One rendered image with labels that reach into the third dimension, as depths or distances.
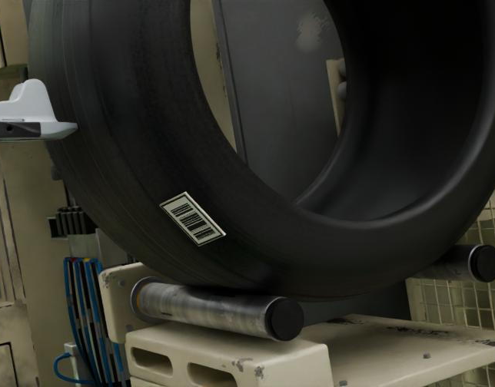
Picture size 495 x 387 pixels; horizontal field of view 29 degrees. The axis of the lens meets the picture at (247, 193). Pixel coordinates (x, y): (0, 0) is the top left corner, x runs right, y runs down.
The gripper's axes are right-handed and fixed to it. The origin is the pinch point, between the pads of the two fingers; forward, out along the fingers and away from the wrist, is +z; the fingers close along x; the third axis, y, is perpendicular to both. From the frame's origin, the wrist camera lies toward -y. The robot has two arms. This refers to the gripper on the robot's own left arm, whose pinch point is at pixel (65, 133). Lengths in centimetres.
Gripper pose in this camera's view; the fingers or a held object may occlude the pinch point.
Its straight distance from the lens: 101.2
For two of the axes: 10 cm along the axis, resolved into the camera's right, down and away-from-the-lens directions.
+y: -0.6, -10.0, 0.0
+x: -4.9, 0.3, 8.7
